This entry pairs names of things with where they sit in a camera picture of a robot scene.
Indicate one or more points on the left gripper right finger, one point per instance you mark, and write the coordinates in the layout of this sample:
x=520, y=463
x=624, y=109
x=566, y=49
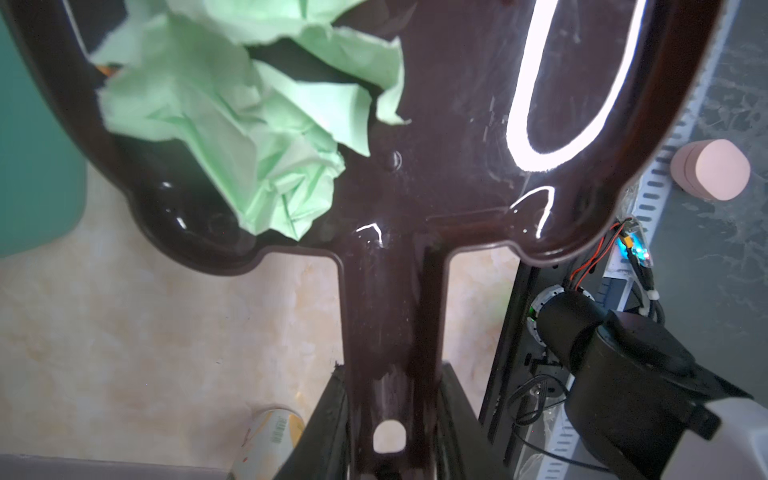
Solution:
x=463, y=450

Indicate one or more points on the white vented cable duct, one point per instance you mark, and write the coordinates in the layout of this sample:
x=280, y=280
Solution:
x=648, y=202

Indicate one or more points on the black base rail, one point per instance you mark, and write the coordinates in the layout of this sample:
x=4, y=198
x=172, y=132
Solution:
x=520, y=411

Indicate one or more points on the green drink can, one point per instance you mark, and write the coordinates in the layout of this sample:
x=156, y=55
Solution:
x=270, y=439

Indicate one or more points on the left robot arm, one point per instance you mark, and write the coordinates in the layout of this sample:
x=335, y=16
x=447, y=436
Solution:
x=640, y=403

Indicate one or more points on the green trash bin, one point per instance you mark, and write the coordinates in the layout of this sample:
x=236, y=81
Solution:
x=43, y=174

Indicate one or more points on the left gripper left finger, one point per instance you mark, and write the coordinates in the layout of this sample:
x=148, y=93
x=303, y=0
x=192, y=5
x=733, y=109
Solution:
x=323, y=449

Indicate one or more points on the dark brown dustpan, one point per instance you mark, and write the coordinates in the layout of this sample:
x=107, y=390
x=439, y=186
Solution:
x=526, y=122

